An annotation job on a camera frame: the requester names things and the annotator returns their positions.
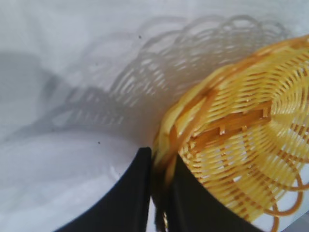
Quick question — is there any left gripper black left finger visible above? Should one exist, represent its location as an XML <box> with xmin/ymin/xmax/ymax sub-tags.
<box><xmin>55</xmin><ymin>146</ymin><xmax>153</xmax><ymax>232</ymax></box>

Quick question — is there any yellow woven wicker basket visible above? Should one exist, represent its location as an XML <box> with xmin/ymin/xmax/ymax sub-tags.
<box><xmin>151</xmin><ymin>34</ymin><xmax>309</xmax><ymax>232</ymax></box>

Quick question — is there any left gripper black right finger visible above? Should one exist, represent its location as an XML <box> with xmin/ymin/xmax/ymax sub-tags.
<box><xmin>168</xmin><ymin>154</ymin><xmax>264</xmax><ymax>232</ymax></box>

